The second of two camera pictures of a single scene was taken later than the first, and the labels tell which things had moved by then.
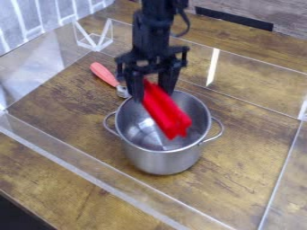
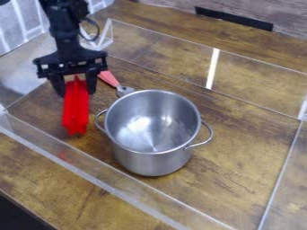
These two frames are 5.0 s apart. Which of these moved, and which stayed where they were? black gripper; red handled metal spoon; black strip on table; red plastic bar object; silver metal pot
Moved: black gripper; silver metal pot; red plastic bar object
Stayed: black strip on table; red handled metal spoon
